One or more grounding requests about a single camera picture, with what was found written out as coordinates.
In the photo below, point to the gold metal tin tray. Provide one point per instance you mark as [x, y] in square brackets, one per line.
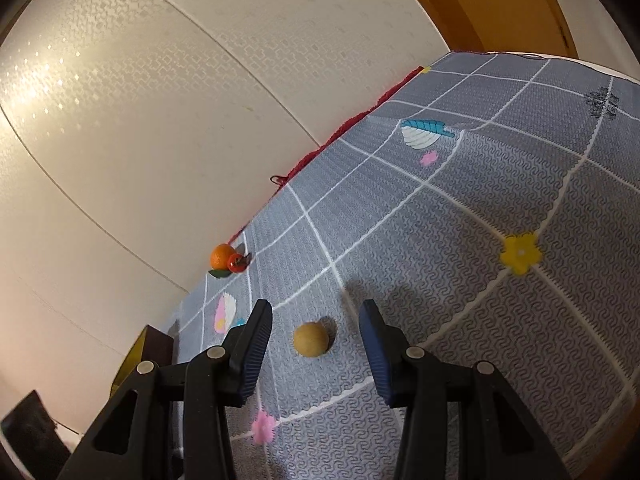
[152, 347]

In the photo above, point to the tan round ball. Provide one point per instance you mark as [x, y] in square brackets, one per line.
[311, 340]

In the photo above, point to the wooden door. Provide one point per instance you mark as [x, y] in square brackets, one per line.
[500, 10]

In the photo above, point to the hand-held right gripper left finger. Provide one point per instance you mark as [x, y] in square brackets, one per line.
[252, 355]

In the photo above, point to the orange with green leaf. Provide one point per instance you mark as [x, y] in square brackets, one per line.
[221, 257]

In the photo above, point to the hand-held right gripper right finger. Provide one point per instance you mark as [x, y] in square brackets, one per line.
[377, 355]

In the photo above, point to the grey checked printed blanket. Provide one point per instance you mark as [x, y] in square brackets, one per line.
[475, 210]

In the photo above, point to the small red cherry tomato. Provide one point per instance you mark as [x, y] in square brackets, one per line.
[236, 263]

